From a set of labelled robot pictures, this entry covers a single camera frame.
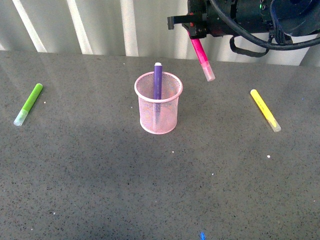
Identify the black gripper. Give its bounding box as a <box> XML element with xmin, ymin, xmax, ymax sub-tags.
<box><xmin>167</xmin><ymin>0</ymin><xmax>275</xmax><ymax>40</ymax></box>

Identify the pink marker pen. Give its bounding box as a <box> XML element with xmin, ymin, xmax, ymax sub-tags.
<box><xmin>188</xmin><ymin>33</ymin><xmax>216</xmax><ymax>82</ymax></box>

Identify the purple marker pen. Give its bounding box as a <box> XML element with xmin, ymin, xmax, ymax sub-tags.
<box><xmin>153</xmin><ymin>62</ymin><xmax>163</xmax><ymax>124</ymax></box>

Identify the pink mesh pen cup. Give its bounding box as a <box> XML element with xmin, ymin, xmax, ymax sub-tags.
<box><xmin>134</xmin><ymin>72</ymin><xmax>183</xmax><ymax>135</ymax></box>

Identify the yellow marker pen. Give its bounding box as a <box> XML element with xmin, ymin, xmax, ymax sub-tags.
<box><xmin>250</xmin><ymin>89</ymin><xmax>282</xmax><ymax>132</ymax></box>

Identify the green marker pen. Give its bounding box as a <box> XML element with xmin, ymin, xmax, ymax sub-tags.
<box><xmin>13</xmin><ymin>83</ymin><xmax>43</xmax><ymax>127</ymax></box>

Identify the black cable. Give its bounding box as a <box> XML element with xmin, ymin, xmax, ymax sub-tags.
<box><xmin>209</xmin><ymin>0</ymin><xmax>320</xmax><ymax>58</ymax></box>

